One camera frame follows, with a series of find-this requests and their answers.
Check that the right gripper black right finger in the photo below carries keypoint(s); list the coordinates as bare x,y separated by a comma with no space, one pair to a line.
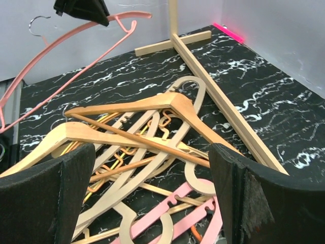
261,205

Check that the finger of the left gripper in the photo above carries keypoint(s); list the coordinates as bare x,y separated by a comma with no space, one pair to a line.
91,10

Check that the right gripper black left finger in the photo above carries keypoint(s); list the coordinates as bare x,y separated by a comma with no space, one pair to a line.
41,204

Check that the pink curved wire hanger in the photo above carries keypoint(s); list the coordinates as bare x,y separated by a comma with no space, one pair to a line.
25,60

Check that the wooden hanger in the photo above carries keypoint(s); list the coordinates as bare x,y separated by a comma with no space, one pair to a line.
178,102
76,131

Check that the pink flat plastic hanger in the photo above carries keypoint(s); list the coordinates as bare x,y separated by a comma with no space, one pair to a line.
170,231

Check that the orange plastic curved hanger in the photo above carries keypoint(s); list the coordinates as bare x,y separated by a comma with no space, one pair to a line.
119,155

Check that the beige flat plastic hanger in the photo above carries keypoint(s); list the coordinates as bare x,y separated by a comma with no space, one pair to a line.
120,188

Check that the pink tape strip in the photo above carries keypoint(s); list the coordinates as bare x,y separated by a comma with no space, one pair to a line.
231,34

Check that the wooden garment rack frame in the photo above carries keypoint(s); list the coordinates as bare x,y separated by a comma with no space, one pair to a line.
255,145

